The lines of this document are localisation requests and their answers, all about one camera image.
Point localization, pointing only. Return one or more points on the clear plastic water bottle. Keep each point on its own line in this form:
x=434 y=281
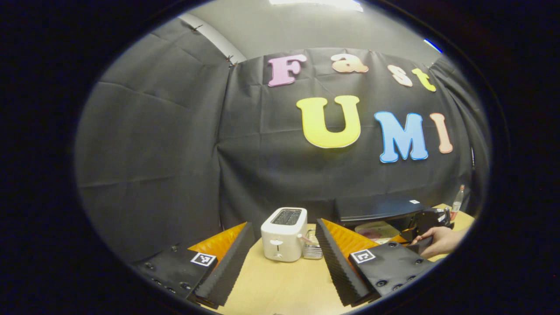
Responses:
x=457 y=203

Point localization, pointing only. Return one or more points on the black electric oven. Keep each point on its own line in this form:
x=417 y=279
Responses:
x=376 y=208

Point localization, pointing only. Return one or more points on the white toaster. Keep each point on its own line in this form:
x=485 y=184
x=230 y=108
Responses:
x=282 y=238

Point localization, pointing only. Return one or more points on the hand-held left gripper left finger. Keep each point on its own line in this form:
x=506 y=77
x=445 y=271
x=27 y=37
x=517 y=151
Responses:
x=227 y=267

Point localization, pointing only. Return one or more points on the red striped straw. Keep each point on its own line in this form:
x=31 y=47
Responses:
x=307 y=240

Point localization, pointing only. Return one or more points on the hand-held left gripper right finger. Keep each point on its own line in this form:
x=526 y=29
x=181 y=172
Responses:
x=339 y=267

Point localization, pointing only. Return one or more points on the large ceiling light panel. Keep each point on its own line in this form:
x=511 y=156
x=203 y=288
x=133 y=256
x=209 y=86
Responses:
x=317 y=3

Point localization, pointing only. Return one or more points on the black backdrop cloth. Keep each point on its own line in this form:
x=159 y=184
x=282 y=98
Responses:
x=153 y=153

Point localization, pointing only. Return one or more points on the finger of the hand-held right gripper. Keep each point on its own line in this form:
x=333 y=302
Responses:
x=407 y=236

